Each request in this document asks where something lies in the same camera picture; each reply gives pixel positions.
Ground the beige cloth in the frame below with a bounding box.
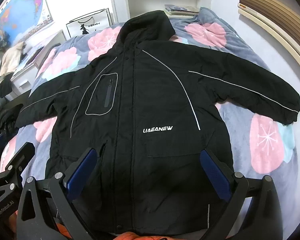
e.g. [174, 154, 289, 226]
[0, 41, 27, 77]

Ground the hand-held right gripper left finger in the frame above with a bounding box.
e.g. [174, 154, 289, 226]
[16, 147, 98, 240]

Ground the person's orange clothing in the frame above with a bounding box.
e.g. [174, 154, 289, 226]
[5, 205, 147, 240]

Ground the world map wall poster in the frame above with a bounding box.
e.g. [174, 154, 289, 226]
[0, 0, 56, 44]

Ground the beige striped curtain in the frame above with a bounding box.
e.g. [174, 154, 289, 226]
[237, 0, 300, 68]

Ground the grey pink floral blanket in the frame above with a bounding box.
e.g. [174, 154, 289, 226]
[0, 6, 299, 228]

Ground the stack of books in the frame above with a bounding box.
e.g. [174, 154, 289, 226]
[164, 4, 200, 18]

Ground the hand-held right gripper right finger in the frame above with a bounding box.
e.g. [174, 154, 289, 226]
[199, 149, 292, 240]

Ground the white paper bag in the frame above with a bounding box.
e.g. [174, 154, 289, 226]
[66, 7, 113, 38]

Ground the black hooded jacket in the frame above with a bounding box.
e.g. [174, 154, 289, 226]
[14, 10, 300, 236]

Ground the white desk with drawers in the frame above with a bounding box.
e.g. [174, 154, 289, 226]
[10, 29, 67, 94]

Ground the dark clothes pile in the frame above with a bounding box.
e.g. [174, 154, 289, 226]
[0, 74, 30, 145]

